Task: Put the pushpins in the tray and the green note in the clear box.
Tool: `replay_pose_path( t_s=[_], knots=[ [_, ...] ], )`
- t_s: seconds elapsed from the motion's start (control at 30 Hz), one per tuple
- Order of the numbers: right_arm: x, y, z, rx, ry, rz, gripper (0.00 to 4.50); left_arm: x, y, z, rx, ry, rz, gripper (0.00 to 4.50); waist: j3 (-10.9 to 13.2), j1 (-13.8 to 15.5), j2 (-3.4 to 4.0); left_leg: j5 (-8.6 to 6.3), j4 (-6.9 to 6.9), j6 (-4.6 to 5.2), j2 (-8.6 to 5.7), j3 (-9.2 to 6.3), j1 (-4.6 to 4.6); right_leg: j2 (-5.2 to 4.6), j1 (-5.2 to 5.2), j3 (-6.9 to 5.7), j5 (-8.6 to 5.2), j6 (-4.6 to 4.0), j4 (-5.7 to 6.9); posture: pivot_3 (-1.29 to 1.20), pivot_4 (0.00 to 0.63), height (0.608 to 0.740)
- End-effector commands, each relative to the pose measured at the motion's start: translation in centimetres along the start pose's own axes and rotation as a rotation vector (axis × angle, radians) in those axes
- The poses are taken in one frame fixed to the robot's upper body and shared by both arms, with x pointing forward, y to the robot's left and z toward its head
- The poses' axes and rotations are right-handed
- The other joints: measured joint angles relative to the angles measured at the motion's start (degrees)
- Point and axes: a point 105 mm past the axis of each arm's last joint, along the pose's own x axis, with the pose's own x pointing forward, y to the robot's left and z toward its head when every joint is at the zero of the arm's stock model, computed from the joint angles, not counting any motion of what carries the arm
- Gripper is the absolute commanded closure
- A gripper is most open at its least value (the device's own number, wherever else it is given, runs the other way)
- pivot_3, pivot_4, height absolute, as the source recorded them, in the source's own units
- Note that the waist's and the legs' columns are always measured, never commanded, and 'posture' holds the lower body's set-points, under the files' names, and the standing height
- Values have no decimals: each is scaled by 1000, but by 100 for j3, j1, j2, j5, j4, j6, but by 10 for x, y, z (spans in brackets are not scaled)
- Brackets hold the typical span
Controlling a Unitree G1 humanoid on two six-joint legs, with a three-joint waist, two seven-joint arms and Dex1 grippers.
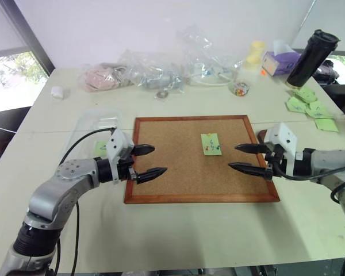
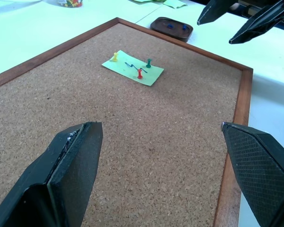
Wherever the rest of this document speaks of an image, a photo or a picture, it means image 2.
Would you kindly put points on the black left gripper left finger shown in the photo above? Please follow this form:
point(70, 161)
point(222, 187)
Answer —
point(68, 170)

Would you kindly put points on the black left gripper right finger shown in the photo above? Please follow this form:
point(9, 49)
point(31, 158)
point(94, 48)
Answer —
point(258, 165)

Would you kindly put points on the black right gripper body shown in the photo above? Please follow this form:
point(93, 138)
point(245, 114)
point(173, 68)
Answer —
point(253, 7)

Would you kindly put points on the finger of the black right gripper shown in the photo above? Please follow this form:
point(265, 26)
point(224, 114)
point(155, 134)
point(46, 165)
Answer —
point(260, 23)
point(213, 10)

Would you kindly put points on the wood framed cork board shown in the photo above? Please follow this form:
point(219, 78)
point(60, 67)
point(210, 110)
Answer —
point(123, 123)

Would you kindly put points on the green push pin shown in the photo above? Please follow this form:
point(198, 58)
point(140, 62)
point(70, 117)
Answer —
point(148, 63)

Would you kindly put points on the red push pin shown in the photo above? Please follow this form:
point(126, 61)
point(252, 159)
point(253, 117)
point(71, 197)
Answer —
point(139, 74)

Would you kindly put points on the light green paper note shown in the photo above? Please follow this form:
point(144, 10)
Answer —
point(132, 67)

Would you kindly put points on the yellow push pin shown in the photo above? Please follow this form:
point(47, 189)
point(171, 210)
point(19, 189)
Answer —
point(114, 57)

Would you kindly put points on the jar of coloured pins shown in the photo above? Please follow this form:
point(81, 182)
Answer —
point(69, 2)

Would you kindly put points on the light green paper sheet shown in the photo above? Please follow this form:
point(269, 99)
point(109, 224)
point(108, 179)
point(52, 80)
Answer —
point(144, 1)
point(175, 3)

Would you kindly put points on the dark brown wooden tray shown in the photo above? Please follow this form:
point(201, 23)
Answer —
point(172, 28)

